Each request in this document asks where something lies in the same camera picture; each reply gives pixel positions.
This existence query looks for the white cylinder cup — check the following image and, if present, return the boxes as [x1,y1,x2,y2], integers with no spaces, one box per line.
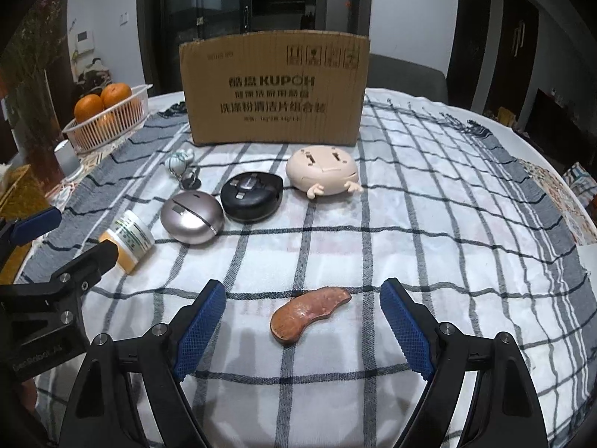
[53,139,85,180]

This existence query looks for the brown cardboard box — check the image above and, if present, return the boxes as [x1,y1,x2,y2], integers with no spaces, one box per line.
[179,29,371,147]

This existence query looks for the television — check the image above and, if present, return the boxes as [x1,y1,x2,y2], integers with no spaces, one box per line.
[527,88,597,159]

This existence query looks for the plaid checked cloth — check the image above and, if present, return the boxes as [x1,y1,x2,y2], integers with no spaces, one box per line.
[16,86,597,448]

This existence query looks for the floral patterned tablecloth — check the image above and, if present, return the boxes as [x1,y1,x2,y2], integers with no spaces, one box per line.
[518,159,597,246]

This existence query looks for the yellow wicker basket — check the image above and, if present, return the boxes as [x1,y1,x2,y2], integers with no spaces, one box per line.
[0,165,47,218]

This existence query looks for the dark wooden door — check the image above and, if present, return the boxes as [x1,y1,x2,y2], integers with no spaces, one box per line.
[448,0,491,89]
[490,0,539,113]

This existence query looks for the white jar with green label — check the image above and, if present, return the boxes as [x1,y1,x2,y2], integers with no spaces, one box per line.
[99,210,156,275]

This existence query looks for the dried flowers in vase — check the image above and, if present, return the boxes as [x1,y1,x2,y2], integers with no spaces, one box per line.
[0,0,71,169]

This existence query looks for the teal floral cushion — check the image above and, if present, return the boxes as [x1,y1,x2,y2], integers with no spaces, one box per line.
[562,162,597,206]

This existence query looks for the metal key ring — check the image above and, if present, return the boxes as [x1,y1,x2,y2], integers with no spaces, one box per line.
[175,167,202,190]

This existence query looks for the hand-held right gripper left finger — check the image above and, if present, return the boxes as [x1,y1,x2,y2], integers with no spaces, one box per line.
[60,279,228,448]

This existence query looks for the silver round device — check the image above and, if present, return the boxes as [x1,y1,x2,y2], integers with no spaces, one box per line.
[160,190,224,245]

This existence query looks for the brown curved wooden piece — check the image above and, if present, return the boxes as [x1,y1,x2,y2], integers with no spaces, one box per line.
[271,286,352,346]

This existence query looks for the black round device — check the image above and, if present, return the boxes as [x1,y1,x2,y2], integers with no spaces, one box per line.
[220,171,283,223]

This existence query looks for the small white green trinket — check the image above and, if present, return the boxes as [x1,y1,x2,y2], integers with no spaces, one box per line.
[164,148,194,175]

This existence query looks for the pile of oranges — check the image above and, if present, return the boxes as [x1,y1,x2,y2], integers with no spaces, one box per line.
[74,83,141,143]

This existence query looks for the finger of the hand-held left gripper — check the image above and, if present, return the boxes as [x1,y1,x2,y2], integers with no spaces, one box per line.
[49,239,119,299]
[0,208,62,267]

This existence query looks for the white plastic basket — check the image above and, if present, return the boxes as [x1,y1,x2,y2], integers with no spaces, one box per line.
[62,84,154,155]

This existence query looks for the beige round figure toy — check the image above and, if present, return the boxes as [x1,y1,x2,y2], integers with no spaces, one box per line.
[285,146,365,198]

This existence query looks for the grey chair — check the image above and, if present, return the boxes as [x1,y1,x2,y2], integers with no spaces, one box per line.
[368,53,451,103]

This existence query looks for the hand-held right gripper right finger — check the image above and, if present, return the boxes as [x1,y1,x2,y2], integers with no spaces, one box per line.
[379,278,548,448]

